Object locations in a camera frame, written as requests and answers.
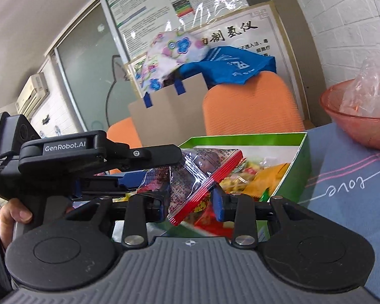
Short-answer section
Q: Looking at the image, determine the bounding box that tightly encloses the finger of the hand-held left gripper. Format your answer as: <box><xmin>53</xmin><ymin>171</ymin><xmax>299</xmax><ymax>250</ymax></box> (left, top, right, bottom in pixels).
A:
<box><xmin>97</xmin><ymin>144</ymin><xmax>182</xmax><ymax>175</ymax></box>
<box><xmin>73</xmin><ymin>170</ymin><xmax>148</xmax><ymax>197</ymax></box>

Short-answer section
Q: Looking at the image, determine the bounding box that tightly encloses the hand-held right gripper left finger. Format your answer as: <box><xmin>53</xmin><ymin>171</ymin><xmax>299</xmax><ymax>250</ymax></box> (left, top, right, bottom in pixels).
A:
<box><xmin>65</xmin><ymin>193</ymin><xmax>172</xmax><ymax>249</ymax></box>

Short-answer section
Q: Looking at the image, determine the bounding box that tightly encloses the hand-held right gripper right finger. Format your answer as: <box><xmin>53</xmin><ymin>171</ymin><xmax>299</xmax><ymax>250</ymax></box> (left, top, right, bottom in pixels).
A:
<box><xmin>212</xmin><ymin>188</ymin><xmax>308</xmax><ymax>249</ymax></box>

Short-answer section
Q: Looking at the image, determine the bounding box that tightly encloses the red zip snack bag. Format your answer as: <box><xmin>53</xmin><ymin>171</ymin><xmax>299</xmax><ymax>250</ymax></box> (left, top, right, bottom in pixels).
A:
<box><xmin>136</xmin><ymin>146</ymin><xmax>244</xmax><ymax>227</ymax></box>

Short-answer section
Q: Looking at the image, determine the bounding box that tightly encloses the orange pastry packet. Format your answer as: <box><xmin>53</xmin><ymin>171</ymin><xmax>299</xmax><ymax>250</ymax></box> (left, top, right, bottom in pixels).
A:
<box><xmin>248</xmin><ymin>162</ymin><xmax>291</xmax><ymax>194</ymax></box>

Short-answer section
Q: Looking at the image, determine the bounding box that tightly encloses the green gift box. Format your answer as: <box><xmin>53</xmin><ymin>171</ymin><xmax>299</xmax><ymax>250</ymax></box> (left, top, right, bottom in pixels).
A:
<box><xmin>177</xmin><ymin>132</ymin><xmax>313</xmax><ymax>245</ymax></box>

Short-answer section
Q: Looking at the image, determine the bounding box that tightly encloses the person's left hand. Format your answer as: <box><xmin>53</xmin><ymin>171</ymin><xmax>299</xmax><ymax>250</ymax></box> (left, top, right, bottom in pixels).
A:
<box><xmin>0</xmin><ymin>198</ymin><xmax>33</xmax><ymax>249</ymax></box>

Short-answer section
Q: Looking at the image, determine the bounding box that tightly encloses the red nut snack packet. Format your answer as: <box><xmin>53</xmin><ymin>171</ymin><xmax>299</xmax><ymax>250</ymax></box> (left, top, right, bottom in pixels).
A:
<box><xmin>181</xmin><ymin>213</ymin><xmax>235</xmax><ymax>238</ymax></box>

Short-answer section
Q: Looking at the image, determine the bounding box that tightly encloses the orange chair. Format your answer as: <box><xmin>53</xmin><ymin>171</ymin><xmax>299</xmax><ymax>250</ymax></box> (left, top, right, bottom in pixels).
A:
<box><xmin>202</xmin><ymin>71</ymin><xmax>306</xmax><ymax>137</ymax></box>
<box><xmin>107</xmin><ymin>117</ymin><xmax>144</xmax><ymax>175</ymax></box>

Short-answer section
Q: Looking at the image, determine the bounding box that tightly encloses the white air conditioner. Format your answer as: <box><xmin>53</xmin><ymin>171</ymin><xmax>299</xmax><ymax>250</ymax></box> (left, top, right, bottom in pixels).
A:
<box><xmin>15</xmin><ymin>72</ymin><xmax>50</xmax><ymax>117</ymax></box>

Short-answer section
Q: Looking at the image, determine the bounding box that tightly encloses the floral cloth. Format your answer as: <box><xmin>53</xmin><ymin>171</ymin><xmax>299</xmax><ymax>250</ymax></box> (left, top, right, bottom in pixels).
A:
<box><xmin>134</xmin><ymin>31</ymin><xmax>210</xmax><ymax>98</ymax></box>

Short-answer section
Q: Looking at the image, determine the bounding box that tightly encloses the blue bag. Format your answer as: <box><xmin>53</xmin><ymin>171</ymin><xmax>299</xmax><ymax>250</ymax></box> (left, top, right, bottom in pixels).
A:
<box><xmin>177</xmin><ymin>46</ymin><xmax>277</xmax><ymax>87</ymax></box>

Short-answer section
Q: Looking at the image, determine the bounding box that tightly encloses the blue tablecloth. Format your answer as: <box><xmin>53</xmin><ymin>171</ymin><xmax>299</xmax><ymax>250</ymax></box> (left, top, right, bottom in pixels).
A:
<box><xmin>297</xmin><ymin>122</ymin><xmax>380</xmax><ymax>304</ymax></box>

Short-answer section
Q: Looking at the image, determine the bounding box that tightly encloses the pink plastic bowl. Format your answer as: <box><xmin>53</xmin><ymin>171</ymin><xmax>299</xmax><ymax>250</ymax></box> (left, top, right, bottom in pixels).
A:
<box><xmin>319</xmin><ymin>79</ymin><xmax>380</xmax><ymax>150</ymax></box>

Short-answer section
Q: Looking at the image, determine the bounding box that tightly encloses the clear plastic bag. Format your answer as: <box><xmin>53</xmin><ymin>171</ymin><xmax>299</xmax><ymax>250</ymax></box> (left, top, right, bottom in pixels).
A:
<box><xmin>340</xmin><ymin>50</ymin><xmax>380</xmax><ymax>118</ymax></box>

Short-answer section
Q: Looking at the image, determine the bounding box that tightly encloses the wall poster with small text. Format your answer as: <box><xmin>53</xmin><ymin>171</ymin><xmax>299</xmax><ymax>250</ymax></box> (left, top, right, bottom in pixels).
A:
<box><xmin>103</xmin><ymin>0</ymin><xmax>251</xmax><ymax>61</ymax></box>

